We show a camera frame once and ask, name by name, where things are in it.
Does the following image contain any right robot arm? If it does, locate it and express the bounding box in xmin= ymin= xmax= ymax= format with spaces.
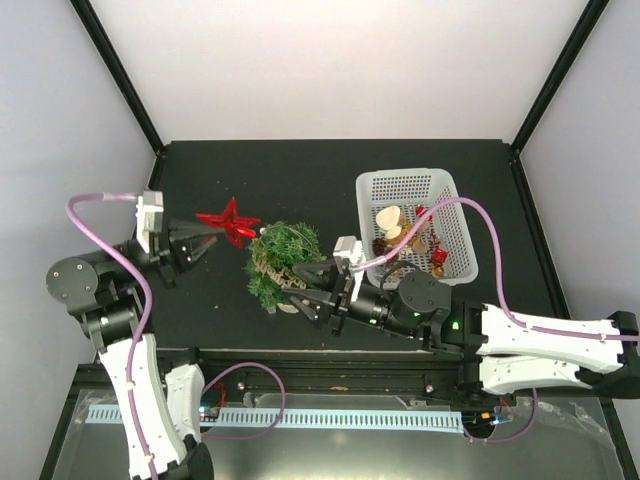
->
xmin=283 ymin=261 xmax=639 ymax=403

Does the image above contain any black frame post left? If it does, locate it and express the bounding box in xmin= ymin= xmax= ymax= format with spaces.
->
xmin=70 ymin=0 xmax=164 ymax=154

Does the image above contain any white tree pot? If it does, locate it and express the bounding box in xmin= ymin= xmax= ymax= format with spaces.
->
xmin=277 ymin=298 xmax=308 ymax=314

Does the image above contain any brown pine cone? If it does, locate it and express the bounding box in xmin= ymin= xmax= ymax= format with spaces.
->
xmin=371 ymin=238 xmax=388 ymax=257

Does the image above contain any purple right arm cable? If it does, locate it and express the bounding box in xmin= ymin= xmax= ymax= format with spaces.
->
xmin=349 ymin=196 xmax=640 ymax=445

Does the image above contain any white round foam ornament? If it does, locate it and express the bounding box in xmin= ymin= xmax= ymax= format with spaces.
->
xmin=375 ymin=205 xmax=404 ymax=241

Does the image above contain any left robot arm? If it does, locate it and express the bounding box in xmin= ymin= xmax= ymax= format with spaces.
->
xmin=46 ymin=250 xmax=215 ymax=479

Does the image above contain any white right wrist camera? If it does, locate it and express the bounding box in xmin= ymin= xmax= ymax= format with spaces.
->
xmin=333 ymin=236 xmax=366 ymax=274

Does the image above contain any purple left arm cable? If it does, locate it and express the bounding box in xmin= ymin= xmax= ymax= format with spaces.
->
xmin=66 ymin=191 xmax=287 ymax=480

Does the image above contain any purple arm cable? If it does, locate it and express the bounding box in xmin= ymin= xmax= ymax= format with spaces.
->
xmin=349 ymin=196 xmax=640 ymax=445
xmin=66 ymin=191 xmax=287 ymax=480

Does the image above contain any burlap bow ornament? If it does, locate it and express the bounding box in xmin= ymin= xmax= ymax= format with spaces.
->
xmin=411 ymin=215 xmax=432 ymax=254

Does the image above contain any small green christmas tree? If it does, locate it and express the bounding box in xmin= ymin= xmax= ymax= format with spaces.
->
xmin=244 ymin=221 xmax=331 ymax=311

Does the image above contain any red berry sprig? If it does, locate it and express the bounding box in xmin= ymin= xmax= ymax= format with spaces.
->
xmin=415 ymin=205 xmax=441 ymax=253

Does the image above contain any white perforated plastic basket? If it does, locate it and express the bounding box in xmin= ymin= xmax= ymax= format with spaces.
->
xmin=355 ymin=168 xmax=478 ymax=286

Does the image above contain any black frame post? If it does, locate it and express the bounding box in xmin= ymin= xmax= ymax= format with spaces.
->
xmin=70 ymin=0 xmax=164 ymax=154
xmin=511 ymin=0 xmax=610 ymax=155

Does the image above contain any red star tree topper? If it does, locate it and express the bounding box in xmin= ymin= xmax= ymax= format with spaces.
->
xmin=196 ymin=197 xmax=261 ymax=248

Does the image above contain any black frame post right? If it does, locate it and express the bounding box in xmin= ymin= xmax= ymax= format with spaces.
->
xmin=511 ymin=0 xmax=610 ymax=155

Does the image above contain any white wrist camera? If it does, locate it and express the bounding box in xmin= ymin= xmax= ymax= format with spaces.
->
xmin=333 ymin=236 xmax=366 ymax=274
xmin=135 ymin=190 xmax=164 ymax=254

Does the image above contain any red gift box ornament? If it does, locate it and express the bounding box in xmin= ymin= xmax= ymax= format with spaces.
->
xmin=430 ymin=247 xmax=448 ymax=267

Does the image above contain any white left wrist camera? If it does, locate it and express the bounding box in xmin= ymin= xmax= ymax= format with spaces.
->
xmin=135 ymin=190 xmax=164 ymax=254

